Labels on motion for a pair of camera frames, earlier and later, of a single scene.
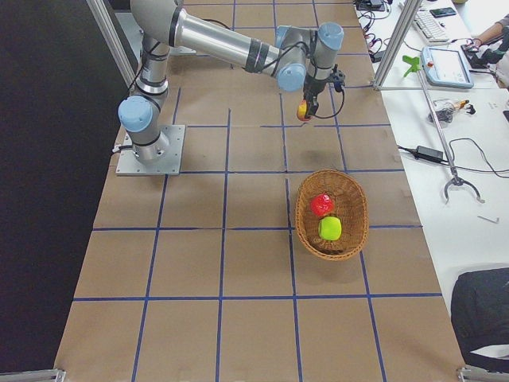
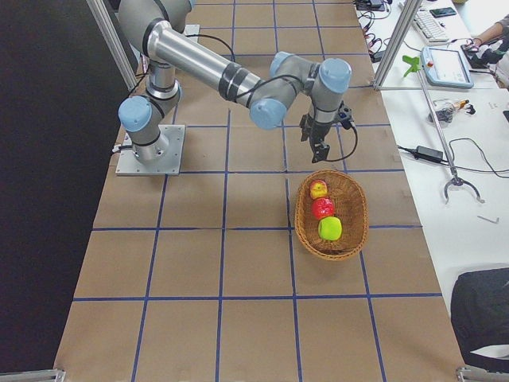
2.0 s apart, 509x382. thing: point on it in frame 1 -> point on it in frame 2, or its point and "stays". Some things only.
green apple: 329,228 stays
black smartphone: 441,12 stays
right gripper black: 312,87 -> 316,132
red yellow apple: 302,110 -> 318,189
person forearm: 495,30 stays
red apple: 322,204 stays
